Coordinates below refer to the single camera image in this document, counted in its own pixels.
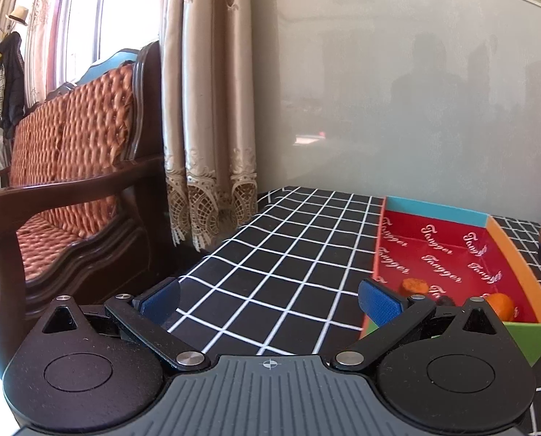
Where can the large orange mandarin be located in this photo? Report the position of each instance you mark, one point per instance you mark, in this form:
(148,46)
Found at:
(502,305)

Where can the wooden sofa with cushions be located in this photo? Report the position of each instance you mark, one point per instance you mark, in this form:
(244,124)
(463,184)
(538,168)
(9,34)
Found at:
(84,212)

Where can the colourful cardboard box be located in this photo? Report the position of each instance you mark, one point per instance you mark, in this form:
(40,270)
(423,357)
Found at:
(459,253)

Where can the black white grid tablecloth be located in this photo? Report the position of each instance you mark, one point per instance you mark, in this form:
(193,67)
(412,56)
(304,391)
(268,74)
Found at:
(287,282)

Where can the dark hanging jacket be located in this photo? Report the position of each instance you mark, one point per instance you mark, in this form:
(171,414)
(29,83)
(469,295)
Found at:
(12,89)

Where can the beige lace curtain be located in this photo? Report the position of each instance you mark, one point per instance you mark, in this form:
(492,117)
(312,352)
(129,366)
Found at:
(208,118)

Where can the dark water chestnut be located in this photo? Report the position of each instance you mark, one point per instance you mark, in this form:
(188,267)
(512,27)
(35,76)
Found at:
(445,300)

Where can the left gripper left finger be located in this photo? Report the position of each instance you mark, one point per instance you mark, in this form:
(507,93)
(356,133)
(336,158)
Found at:
(94,368)

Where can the straw hat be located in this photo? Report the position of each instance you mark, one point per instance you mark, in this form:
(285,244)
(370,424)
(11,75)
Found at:
(18,16)

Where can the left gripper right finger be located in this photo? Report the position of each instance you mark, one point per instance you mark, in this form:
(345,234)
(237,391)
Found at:
(434,367)

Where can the small carrot piece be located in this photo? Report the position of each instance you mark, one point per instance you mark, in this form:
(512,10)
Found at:
(412,286)

